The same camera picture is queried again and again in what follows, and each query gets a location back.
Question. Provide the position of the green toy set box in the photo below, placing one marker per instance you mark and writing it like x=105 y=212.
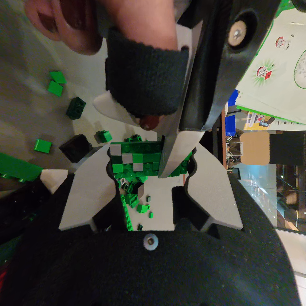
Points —
x=283 y=7

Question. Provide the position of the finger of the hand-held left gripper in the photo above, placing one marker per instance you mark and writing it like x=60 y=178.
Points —
x=179 y=148
x=161 y=162

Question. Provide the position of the long green toy plate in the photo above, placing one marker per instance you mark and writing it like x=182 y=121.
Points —
x=16 y=167

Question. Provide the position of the long black toy plate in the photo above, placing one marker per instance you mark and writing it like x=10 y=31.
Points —
x=21 y=208

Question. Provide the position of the glass partition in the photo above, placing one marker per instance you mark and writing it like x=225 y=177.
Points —
x=258 y=191

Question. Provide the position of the white toy brick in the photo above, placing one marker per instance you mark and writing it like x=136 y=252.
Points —
x=53 y=178

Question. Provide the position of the green checkered brick assembly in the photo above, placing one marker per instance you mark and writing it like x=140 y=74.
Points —
x=143 y=157

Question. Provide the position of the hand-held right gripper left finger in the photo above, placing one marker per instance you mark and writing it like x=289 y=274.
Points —
x=90 y=191

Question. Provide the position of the yellow printed box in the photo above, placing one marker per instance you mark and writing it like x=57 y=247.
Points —
x=253 y=122

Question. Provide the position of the wooden table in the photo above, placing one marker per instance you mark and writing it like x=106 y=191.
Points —
x=223 y=143

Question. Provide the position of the pile of green toy bricks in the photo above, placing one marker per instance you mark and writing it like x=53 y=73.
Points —
x=56 y=88

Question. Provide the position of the person's left hand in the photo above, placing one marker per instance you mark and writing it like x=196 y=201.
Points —
x=143 y=19

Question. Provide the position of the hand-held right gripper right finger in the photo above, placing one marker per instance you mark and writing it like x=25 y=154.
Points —
x=212 y=191

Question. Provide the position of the dark green studded toy brick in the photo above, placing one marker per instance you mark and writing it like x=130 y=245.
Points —
x=76 y=107

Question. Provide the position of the white instruction booklet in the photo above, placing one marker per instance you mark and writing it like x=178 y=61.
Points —
x=282 y=95

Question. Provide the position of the black sloped toy brick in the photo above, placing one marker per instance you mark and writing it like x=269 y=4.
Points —
x=76 y=148

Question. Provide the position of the blue storage bin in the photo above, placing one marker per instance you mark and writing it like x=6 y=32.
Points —
x=233 y=98
x=230 y=124

